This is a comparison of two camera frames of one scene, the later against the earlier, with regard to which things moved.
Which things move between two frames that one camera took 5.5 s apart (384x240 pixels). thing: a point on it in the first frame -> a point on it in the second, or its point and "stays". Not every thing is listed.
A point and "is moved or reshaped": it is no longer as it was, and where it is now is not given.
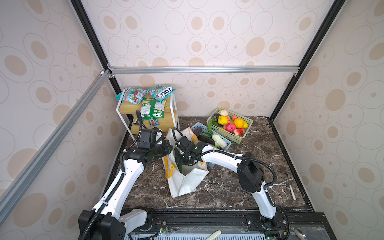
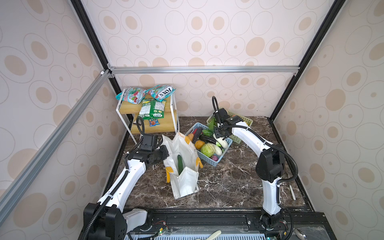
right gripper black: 178,162 -> 217,133
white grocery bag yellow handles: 192,176 is moved or reshaped
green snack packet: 151,109 stays
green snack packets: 133,95 stays
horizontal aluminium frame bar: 266,69 stays
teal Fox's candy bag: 161,92 stays
